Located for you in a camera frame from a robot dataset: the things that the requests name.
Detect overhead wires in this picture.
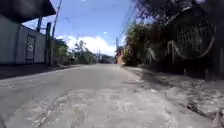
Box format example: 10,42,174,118
116,0,138,43

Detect dark fence with bushes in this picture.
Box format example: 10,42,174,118
121,0,224,80

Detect utility pole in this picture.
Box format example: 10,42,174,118
49,0,64,67

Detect row of distant trees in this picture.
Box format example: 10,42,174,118
53,39,116,66

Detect grey building with door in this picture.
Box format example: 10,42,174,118
0,0,57,66

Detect grey asphalt road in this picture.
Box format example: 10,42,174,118
0,63,214,128

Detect broken stony roadside strip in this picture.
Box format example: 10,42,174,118
123,65,224,128

